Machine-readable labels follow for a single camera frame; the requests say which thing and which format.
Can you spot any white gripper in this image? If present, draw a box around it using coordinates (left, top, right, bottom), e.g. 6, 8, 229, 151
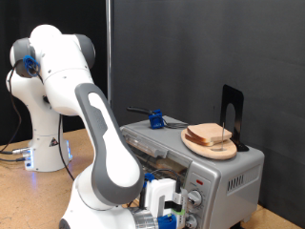
146, 177, 191, 229

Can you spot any black spatula with blue block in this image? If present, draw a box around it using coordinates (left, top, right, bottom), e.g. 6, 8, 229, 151
126, 105, 190, 130

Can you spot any silver oven knob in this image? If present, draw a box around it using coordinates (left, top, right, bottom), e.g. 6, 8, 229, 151
188, 190, 203, 208
186, 214, 198, 229

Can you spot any silver toaster oven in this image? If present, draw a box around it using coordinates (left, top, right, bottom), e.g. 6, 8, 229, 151
119, 115, 265, 229

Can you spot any round wooden plate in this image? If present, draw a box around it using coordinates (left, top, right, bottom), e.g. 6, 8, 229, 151
180, 127, 238, 161

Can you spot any black metal bookend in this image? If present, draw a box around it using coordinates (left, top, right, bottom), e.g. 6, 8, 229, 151
219, 84, 250, 153

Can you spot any vertical metal pole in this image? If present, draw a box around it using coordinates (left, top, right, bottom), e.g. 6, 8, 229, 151
106, 0, 112, 106

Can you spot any grey base cable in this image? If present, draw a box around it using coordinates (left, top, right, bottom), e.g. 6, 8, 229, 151
0, 147, 31, 156
0, 156, 28, 163

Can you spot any blue cable tie loop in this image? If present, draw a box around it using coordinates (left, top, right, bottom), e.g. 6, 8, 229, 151
22, 55, 41, 78

